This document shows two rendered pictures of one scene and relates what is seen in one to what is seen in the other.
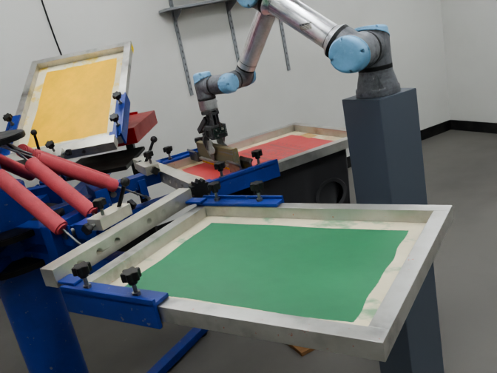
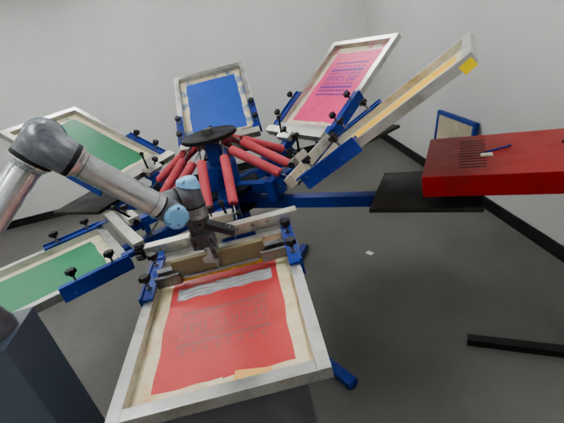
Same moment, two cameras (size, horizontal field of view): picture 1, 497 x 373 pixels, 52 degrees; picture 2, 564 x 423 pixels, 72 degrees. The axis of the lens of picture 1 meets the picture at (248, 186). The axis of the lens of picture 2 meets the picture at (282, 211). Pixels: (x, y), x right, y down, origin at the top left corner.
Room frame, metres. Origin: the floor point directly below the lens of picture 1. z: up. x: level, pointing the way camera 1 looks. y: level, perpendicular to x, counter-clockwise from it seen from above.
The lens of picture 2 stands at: (2.91, -0.95, 1.77)
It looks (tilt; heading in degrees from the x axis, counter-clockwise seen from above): 25 degrees down; 115
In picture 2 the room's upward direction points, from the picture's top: 14 degrees counter-clockwise
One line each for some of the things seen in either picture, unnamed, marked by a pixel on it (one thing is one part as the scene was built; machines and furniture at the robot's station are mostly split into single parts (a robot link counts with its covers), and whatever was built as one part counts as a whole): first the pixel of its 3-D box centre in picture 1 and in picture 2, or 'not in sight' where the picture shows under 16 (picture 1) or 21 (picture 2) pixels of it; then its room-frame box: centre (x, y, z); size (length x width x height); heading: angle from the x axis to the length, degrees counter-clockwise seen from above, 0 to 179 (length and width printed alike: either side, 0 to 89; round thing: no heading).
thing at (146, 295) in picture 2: (242, 177); (155, 282); (1.86, 0.02, 0.98); 0.30 x 0.05 x 0.07; 116
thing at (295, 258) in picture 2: (187, 159); (291, 247); (2.36, 0.26, 0.98); 0.30 x 0.05 x 0.07; 116
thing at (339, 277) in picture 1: (207, 221); (58, 251); (1.25, 0.12, 1.05); 1.08 x 0.61 x 0.23; 56
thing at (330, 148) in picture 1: (259, 152); (222, 303); (2.22, -0.08, 0.97); 0.79 x 0.58 x 0.04; 116
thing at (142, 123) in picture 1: (111, 132); (504, 161); (3.18, 0.76, 1.06); 0.61 x 0.46 x 0.12; 176
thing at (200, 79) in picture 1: (204, 86); (189, 192); (2.11, 0.09, 1.32); 0.09 x 0.08 x 0.11; 50
